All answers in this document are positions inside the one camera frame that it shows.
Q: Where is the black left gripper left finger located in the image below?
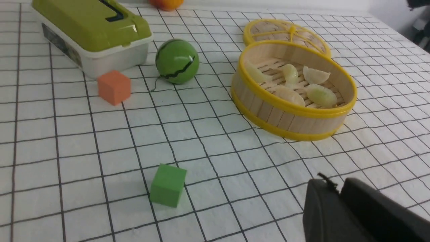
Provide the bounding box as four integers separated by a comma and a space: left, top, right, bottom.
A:
303, 173, 375, 242

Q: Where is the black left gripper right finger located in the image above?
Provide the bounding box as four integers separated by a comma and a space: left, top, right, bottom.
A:
340, 178, 430, 242

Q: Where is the pale green dumpling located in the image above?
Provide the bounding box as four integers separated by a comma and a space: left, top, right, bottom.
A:
305, 84, 337, 108
282, 64, 299, 86
244, 60, 272, 85

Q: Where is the white dumpling front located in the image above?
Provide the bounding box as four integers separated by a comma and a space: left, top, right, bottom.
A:
273, 86, 305, 106

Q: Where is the white dumpling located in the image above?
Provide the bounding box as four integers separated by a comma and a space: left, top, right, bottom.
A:
273, 86, 305, 106
302, 66, 330, 84

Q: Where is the pale green dumpling bottom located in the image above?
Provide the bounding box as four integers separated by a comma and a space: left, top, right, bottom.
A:
282, 64, 299, 86

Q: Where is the bamboo steamer tray yellow rim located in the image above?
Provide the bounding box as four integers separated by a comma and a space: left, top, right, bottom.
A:
231, 40, 357, 141

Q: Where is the bamboo steamer lid yellow rim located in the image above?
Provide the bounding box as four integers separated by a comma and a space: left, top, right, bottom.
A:
243, 19, 332, 58

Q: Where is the green foam cube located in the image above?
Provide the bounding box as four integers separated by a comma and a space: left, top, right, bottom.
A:
149, 164, 187, 208

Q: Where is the green toy watermelon ball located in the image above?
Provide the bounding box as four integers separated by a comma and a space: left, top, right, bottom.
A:
155, 39, 200, 84

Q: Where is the orange foam cube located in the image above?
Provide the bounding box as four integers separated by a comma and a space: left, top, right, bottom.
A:
97, 70, 131, 106

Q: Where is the white grid-pattern tablecloth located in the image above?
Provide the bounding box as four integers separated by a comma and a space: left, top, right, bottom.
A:
0, 0, 429, 242

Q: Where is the orange mandarin fruit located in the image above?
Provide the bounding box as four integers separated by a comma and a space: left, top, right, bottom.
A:
149, 0, 184, 12

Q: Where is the green lidded white box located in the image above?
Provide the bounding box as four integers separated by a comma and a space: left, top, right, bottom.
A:
31, 0, 153, 78

